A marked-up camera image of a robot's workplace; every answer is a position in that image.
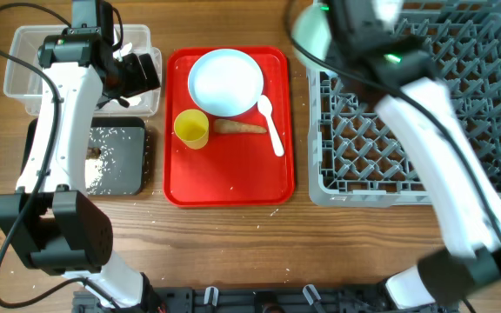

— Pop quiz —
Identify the carrot piece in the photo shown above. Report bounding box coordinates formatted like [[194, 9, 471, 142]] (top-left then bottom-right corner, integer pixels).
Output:
[[213, 119, 267, 134]]

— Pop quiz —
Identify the black plastic tray bin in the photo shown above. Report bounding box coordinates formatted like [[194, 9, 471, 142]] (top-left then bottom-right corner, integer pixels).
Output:
[[39, 117, 147, 196]]

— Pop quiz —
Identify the green bowl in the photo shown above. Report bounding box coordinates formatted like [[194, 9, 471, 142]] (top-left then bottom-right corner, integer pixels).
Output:
[[291, 3, 331, 61]]

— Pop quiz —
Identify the brown food scrap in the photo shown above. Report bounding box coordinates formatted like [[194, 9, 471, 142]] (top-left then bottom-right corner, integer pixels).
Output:
[[86, 147, 101, 159]]

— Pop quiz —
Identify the yellow plastic cup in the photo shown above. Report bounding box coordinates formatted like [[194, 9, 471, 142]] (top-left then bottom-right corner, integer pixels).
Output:
[[174, 109, 210, 150]]

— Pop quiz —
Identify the white napkin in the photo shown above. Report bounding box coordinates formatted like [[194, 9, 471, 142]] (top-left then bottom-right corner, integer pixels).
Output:
[[107, 40, 140, 108]]

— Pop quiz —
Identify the white rice pile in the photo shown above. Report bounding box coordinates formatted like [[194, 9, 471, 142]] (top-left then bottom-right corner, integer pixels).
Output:
[[84, 158, 104, 191]]

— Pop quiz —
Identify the grey dishwasher rack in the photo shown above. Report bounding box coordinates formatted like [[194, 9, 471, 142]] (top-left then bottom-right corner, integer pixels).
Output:
[[307, 1, 501, 208]]

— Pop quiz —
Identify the white plastic spoon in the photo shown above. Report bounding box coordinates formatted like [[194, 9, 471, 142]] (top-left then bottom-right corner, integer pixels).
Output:
[[257, 95, 284, 157]]

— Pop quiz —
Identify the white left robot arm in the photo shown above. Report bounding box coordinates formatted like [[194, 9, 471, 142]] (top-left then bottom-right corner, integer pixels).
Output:
[[0, 0, 166, 312]]

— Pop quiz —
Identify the clear plastic bin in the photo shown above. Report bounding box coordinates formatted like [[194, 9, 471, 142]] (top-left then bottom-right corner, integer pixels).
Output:
[[3, 23, 164, 118]]

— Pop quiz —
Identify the light blue plate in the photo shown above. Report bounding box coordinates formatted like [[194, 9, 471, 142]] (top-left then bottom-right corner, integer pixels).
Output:
[[187, 49, 264, 117]]

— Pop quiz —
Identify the black mounting rail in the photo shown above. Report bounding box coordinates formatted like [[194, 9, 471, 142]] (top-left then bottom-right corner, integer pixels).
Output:
[[71, 284, 391, 313]]

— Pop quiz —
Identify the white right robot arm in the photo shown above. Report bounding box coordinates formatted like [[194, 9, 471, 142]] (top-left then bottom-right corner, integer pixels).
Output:
[[324, 1, 501, 309]]

